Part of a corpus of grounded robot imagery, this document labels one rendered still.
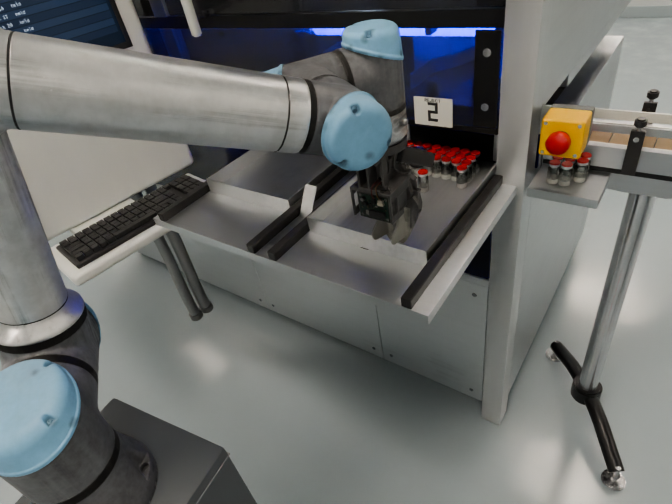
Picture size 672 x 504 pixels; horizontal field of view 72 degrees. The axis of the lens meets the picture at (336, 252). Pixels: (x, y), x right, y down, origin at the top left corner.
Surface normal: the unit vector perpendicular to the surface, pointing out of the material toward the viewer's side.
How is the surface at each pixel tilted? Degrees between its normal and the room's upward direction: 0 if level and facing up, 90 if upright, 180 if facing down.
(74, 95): 86
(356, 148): 90
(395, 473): 0
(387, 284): 0
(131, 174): 90
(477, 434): 0
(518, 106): 90
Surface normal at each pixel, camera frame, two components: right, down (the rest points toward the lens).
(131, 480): 0.88, -0.25
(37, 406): -0.12, -0.69
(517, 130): -0.57, 0.58
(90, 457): 0.92, 0.11
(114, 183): 0.73, 0.33
